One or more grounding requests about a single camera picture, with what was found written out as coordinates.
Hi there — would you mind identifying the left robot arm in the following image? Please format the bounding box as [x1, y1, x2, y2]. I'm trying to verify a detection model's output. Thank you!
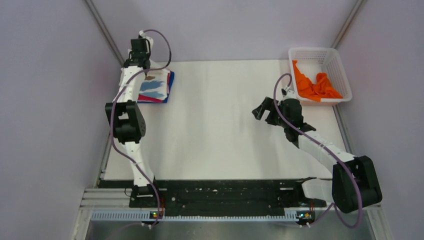
[105, 36, 161, 207]

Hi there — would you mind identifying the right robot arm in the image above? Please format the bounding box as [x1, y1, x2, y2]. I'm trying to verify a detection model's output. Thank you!
[252, 97, 383, 214]

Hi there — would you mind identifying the red folded t shirt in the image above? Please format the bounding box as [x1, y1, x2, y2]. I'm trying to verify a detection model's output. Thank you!
[137, 71, 171, 103]

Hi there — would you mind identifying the orange t shirt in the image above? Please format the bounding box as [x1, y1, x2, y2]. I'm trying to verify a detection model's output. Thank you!
[292, 60, 343, 102]

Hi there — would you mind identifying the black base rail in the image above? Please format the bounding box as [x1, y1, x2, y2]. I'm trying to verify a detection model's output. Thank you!
[98, 178, 327, 218]

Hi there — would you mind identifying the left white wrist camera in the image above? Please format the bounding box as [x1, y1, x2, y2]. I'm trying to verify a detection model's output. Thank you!
[138, 29, 154, 48]

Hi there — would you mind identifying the aluminium frame post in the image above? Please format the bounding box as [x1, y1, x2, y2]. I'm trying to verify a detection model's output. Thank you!
[83, 0, 125, 66]
[331, 0, 368, 49]

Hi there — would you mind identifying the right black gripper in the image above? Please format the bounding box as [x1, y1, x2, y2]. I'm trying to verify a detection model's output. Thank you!
[252, 96, 290, 128]

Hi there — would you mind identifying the right aluminium frame post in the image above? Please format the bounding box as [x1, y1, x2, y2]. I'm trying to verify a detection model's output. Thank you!
[331, 0, 368, 49]

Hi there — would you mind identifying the left aluminium frame post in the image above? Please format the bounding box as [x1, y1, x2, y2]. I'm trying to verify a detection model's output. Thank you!
[83, 0, 125, 66]

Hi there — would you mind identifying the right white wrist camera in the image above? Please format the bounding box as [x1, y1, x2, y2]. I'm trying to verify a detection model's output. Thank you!
[281, 87, 297, 101]

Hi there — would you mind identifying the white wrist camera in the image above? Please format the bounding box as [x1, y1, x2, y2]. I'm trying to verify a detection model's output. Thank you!
[138, 29, 154, 48]
[281, 87, 297, 101]

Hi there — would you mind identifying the white plastic basket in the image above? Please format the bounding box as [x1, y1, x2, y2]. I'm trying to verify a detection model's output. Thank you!
[288, 47, 353, 106]

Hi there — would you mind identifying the white t shirt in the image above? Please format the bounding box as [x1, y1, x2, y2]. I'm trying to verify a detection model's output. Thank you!
[139, 69, 171, 102]

